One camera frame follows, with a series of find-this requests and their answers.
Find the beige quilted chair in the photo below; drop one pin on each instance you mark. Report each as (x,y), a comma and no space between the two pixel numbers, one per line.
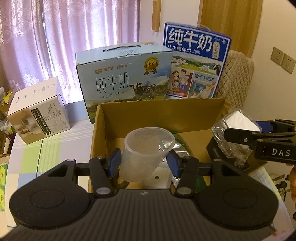
(235,76)

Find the wooden door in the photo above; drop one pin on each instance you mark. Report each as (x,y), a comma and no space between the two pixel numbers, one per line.
(231,23)

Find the dark blue milk carton box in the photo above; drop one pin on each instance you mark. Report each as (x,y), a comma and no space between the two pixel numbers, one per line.
(196,46)

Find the black product box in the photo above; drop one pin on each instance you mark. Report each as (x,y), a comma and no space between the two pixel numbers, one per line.
(215,153)

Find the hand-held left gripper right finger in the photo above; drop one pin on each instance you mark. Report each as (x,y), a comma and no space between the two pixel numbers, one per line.
(173,163)

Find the white and brown product box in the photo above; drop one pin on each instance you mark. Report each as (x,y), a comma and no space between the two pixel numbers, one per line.
(37,111)

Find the light blue milk carton box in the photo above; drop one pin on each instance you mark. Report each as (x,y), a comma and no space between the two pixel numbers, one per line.
(120,76)

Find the pink curtain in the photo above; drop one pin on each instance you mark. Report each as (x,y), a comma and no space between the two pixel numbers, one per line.
(57,34)

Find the bagged white device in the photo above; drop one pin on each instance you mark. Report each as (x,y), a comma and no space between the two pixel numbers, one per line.
(238,120)

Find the checked tablecloth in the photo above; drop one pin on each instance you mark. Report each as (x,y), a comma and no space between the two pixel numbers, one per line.
(46,153)

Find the brown cardboard box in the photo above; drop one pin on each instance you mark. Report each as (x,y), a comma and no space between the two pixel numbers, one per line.
(161,115)

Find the person's right hand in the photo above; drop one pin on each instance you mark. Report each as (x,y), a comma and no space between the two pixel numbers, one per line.
(293,185)

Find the green tissue pack bundle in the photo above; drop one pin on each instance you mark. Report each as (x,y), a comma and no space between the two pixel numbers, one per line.
(2,185)

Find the clear plastic cup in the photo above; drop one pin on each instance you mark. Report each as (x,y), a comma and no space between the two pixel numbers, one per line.
(143,157)

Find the silver foil packet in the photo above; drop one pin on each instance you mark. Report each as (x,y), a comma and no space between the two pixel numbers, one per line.
(180,150)

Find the beige wall socket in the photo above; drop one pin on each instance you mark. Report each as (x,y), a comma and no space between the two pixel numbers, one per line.
(289,63)
(277,55)

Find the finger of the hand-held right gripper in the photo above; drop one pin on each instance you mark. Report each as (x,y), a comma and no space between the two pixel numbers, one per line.
(266,127)
(240,138)

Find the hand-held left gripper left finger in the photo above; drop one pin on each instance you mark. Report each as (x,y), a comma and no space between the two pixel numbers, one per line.
(114,160)

